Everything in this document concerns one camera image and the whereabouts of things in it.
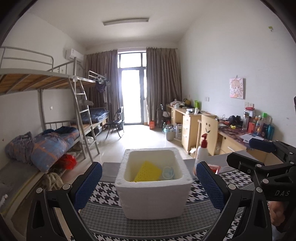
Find person's right hand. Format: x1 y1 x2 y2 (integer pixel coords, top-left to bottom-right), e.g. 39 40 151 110
269 201 286 226

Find pink cartoon wall picture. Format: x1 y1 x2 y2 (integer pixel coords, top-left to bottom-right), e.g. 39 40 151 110
229 77 245 99

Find dark hanging clothes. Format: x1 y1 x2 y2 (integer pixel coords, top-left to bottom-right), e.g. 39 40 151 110
95 80 108 93

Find grey metal bed ladder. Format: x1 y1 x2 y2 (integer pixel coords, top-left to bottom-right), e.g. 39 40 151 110
69 77 100 161

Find beige cloth bundle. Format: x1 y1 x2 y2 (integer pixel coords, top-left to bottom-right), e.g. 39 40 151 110
43 173 64 192

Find printed papers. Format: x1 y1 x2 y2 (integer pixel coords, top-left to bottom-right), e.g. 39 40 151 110
238 133 257 143

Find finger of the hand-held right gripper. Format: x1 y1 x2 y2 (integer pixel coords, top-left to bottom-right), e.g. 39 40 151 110
248 138 292 163
227 152 294 186

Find black folding chair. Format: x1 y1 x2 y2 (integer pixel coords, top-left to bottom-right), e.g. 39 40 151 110
106 107 124 139

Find dark blue blanket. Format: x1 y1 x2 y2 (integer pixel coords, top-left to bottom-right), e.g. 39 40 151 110
43 126 74 135

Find brown curtain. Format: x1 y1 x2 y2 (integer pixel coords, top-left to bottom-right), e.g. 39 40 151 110
146 47 183 127
84 49 122 126

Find white pump bottle red cap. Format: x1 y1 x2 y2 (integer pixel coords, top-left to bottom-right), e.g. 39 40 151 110
195 133 210 166

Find blue face mask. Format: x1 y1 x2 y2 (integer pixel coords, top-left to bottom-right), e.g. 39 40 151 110
161 166 175 180

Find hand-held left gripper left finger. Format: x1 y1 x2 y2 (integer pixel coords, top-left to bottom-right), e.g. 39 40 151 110
26 161 103 241

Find black headphones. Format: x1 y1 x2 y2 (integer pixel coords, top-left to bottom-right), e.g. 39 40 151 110
228 115 243 126

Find yellow foam net sleeve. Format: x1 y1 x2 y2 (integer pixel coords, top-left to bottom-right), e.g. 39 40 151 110
134 161 162 182

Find red snack packet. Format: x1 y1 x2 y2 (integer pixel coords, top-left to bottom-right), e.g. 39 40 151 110
207 163 222 175

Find red plastic bag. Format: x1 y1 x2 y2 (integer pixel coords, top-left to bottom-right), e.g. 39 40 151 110
59 154 77 170

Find white foam box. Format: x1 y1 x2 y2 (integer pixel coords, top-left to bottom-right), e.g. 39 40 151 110
115 147 193 219

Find grey metal bunk bed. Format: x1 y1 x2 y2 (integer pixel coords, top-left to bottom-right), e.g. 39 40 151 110
88 70 110 137
0 46 100 223

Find blue orange folded quilt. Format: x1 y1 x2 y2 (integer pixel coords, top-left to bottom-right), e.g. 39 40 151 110
31 128 80 172

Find blue checked bedding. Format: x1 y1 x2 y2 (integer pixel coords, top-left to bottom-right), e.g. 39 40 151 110
88 107 109 123

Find grey crumpled cloth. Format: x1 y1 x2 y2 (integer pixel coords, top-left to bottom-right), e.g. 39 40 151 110
5 132 35 165

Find group of bottles on desk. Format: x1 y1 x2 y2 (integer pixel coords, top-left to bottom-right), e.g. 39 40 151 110
242 109 275 140

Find white air conditioner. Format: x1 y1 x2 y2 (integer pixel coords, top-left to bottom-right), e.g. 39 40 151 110
65 48 84 62

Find wooden chair with smiley face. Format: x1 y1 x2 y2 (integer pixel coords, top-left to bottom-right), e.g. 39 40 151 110
196 114 219 158

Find glass balcony door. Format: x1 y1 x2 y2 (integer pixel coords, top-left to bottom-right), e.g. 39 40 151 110
117 52 148 126

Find ceiling tube light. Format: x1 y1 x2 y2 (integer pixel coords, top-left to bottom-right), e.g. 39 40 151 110
103 18 149 26

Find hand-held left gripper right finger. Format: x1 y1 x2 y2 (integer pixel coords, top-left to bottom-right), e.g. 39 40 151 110
196 161 273 241

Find white plastic bucket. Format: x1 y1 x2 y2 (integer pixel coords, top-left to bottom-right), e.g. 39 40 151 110
165 126 176 141

